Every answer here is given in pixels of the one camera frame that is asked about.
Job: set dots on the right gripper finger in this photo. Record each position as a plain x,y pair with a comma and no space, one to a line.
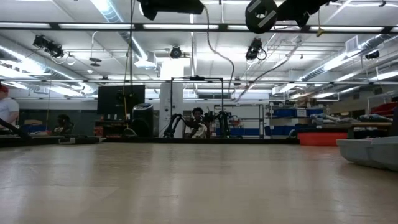
283,9

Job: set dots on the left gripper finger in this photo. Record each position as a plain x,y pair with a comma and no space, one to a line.
192,6

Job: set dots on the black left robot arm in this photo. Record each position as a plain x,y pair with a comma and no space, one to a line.
147,7

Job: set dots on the black background robot arm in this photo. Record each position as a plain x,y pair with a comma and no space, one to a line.
173,123
223,123

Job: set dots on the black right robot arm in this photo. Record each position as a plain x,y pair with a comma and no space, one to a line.
320,3

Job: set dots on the black vertical pole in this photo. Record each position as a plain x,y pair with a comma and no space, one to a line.
131,46

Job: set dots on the white ceiling air vent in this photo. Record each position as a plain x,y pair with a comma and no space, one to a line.
352,45

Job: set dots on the small black ceiling device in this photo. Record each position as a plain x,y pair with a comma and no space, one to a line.
372,55

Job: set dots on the black ceiling sensor disc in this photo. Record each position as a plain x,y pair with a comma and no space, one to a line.
95,59

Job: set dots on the blue storage bin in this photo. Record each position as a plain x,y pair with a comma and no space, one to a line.
286,112
245,131
280,130
34,128

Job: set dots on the black monitor screen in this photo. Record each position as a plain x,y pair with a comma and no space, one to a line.
112,99

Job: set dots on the person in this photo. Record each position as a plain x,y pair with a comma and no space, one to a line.
64,121
7,109
197,130

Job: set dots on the red storage crate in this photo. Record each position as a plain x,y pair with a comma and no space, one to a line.
385,109

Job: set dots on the red plastic bin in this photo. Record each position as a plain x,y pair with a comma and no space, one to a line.
323,139

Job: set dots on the grey tool kit case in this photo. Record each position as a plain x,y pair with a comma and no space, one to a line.
373,152

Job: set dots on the black overhead frame beam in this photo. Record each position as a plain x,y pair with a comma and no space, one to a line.
186,27

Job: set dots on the silver ceiling air duct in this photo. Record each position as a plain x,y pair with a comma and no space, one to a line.
109,12

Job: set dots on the black background rig frame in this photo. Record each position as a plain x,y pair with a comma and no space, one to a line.
196,78

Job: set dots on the black aluminium table frame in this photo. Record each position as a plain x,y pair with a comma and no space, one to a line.
140,140

